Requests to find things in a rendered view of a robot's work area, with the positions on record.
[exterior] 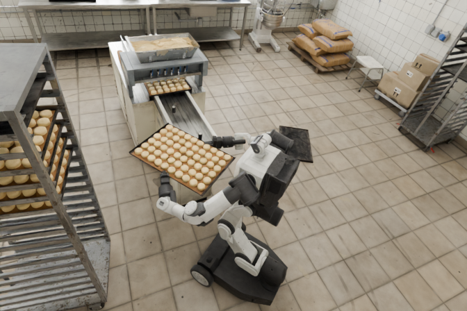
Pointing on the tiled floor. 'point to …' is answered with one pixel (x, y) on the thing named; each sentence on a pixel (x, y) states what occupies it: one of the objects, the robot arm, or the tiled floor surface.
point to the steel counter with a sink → (78, 41)
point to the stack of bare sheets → (298, 135)
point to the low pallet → (316, 62)
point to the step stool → (369, 69)
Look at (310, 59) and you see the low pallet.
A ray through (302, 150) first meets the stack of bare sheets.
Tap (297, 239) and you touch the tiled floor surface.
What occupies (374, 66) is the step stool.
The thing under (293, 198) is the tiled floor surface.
